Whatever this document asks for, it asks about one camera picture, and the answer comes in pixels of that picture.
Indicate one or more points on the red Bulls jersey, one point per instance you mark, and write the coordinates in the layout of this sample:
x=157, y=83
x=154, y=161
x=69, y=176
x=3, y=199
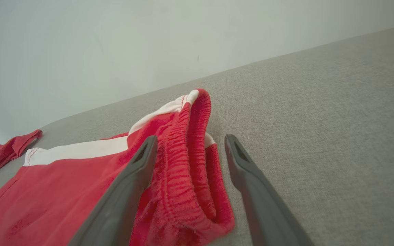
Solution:
x=5, y=153

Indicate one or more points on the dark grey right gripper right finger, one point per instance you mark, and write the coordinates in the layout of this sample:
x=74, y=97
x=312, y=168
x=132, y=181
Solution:
x=265, y=208

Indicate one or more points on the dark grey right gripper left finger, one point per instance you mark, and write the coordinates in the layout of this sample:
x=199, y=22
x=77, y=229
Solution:
x=121, y=201

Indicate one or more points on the red Bulls shorts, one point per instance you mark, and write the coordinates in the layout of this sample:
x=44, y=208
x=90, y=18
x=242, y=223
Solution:
x=46, y=198

